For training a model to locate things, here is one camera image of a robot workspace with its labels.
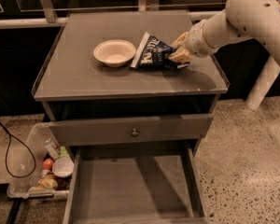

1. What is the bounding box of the grey drawer cabinet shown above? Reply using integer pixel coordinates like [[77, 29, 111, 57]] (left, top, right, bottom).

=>
[[33, 10, 228, 147]]

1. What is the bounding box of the small white bowl in bin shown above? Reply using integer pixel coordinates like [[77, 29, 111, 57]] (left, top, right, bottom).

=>
[[52, 158, 74, 178]]

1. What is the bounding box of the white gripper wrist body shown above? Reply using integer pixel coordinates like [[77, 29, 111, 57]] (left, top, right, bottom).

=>
[[185, 20, 218, 58]]

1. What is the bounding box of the clear plastic bin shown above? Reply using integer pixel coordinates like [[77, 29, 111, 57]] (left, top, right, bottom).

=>
[[7, 123, 71, 199]]

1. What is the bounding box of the white paper bowl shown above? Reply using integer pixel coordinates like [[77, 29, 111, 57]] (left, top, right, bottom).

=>
[[93, 39, 136, 68]]

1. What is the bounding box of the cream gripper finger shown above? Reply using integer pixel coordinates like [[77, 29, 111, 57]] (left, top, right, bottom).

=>
[[168, 47, 193, 63], [172, 32, 188, 49]]

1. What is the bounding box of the grey open middle drawer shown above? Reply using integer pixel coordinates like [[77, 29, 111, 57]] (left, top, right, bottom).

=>
[[63, 143, 211, 224]]

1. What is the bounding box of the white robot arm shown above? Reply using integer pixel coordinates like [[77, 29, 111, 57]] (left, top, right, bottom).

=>
[[169, 0, 280, 66]]

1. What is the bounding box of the white diagonal post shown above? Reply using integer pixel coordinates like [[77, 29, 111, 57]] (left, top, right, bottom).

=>
[[245, 56, 280, 110]]

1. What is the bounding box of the grey top drawer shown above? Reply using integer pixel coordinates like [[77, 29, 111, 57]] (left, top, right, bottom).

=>
[[49, 114, 213, 147]]

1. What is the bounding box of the yellow chip bag in bin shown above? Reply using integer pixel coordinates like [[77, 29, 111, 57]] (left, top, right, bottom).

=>
[[35, 175, 58, 189]]

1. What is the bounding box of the round metal drawer knob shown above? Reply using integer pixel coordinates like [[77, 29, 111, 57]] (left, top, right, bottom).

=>
[[131, 129, 139, 137]]

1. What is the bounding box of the blue Kettle chip bag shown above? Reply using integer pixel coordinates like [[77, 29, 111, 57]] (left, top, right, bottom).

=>
[[130, 32, 189, 70]]

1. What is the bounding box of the white snack packet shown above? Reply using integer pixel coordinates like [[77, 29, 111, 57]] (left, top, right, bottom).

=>
[[43, 139, 60, 161]]

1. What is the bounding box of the black cable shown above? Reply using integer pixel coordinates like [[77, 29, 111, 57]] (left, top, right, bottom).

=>
[[0, 116, 37, 179]]

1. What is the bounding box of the green packet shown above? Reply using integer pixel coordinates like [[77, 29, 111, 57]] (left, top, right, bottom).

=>
[[60, 147, 69, 158]]

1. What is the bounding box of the metal railing frame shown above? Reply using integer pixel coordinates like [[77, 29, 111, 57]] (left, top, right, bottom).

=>
[[0, 0, 280, 30]]

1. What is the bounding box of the orange red ball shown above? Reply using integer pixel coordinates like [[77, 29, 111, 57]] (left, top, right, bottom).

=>
[[42, 158, 54, 170]]

